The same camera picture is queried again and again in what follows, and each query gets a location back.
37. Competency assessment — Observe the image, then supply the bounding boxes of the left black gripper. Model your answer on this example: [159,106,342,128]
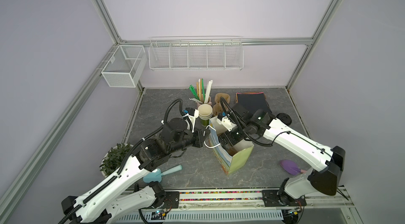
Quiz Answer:
[169,126,211,154]

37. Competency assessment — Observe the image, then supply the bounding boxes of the white green paper bag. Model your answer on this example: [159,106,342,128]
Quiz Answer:
[204,116,254,175]

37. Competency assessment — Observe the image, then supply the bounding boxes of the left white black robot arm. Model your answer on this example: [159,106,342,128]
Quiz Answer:
[60,99,211,224]

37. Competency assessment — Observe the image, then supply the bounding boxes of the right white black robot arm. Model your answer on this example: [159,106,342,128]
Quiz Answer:
[217,97,346,206]

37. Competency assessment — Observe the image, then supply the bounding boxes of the cardboard box of napkins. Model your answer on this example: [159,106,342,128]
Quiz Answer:
[236,92,272,114]

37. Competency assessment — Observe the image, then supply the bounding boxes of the brown pulp cup carriers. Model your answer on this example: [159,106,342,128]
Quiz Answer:
[213,93,231,116]

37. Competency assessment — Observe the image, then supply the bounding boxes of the stack of paper cups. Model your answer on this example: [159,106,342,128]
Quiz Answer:
[198,104,213,127]

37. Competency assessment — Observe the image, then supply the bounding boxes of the pink straw holder cup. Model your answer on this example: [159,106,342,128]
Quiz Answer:
[197,96,212,106]

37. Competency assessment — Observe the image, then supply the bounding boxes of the teal plastic scoop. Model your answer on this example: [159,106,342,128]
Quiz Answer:
[143,165,182,184]

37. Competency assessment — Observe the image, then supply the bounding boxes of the green wrapped straw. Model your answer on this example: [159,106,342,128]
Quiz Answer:
[200,78,205,103]
[189,85,199,100]

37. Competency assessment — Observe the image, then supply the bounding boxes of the white wrapped straw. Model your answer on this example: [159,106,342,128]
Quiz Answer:
[205,80,213,102]

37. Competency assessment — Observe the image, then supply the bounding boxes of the brown wrapped straw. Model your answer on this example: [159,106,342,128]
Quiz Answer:
[197,79,202,102]

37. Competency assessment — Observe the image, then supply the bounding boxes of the purple pink spatula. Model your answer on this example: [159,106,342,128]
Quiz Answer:
[279,160,306,175]

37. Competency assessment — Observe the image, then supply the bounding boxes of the potted green plant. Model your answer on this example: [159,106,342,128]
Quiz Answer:
[99,143,133,178]

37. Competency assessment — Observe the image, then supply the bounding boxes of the long white wire basket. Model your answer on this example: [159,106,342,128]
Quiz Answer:
[149,36,244,71]

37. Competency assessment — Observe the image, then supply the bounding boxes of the small white wire basket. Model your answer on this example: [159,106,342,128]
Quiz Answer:
[101,45,147,88]

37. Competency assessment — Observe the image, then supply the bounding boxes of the white ribbed cable duct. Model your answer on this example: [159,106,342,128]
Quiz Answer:
[113,210,284,224]

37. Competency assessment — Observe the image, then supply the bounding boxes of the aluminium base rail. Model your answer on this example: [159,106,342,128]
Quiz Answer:
[165,187,354,210]

